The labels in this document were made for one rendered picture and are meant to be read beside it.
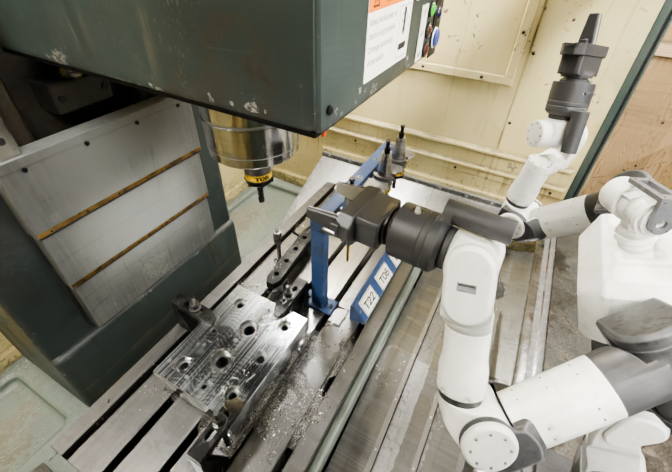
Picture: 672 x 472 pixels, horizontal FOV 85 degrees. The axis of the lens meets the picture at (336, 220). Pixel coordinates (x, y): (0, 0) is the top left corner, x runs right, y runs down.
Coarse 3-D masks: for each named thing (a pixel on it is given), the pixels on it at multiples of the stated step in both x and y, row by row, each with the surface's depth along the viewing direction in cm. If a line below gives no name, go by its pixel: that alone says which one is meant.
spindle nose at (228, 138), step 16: (208, 112) 54; (208, 128) 56; (224, 128) 55; (240, 128) 54; (256, 128) 55; (272, 128) 56; (208, 144) 59; (224, 144) 56; (240, 144) 56; (256, 144) 56; (272, 144) 57; (288, 144) 60; (224, 160) 59; (240, 160) 58; (256, 160) 58; (272, 160) 59
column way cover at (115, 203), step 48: (48, 144) 75; (96, 144) 83; (144, 144) 93; (192, 144) 107; (0, 192) 72; (48, 192) 77; (96, 192) 86; (144, 192) 99; (192, 192) 114; (48, 240) 81; (96, 240) 91; (144, 240) 104; (192, 240) 122; (96, 288) 96; (144, 288) 110
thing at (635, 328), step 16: (640, 304) 57; (656, 304) 55; (608, 320) 58; (624, 320) 55; (640, 320) 53; (656, 320) 51; (608, 336) 55; (624, 336) 52; (640, 336) 50; (656, 336) 48
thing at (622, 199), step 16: (624, 176) 66; (608, 192) 66; (624, 192) 63; (640, 192) 62; (608, 208) 66; (624, 208) 63; (640, 208) 59; (624, 224) 65; (624, 240) 65; (640, 240) 63
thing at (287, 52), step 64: (0, 0) 56; (64, 0) 49; (128, 0) 44; (192, 0) 39; (256, 0) 36; (320, 0) 33; (64, 64) 58; (128, 64) 50; (192, 64) 44; (256, 64) 40; (320, 64) 37; (320, 128) 41
